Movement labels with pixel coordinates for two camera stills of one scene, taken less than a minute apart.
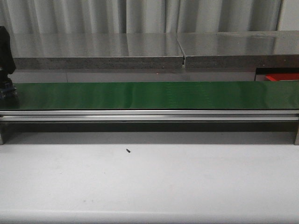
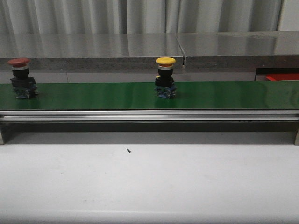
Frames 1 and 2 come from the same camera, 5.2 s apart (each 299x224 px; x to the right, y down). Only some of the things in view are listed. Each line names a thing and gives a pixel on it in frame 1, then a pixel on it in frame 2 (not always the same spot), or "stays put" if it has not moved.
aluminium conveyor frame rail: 147,115 stays put
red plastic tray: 276,77 stays put
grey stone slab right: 240,50 stays put
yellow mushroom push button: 8,93 → 165,87
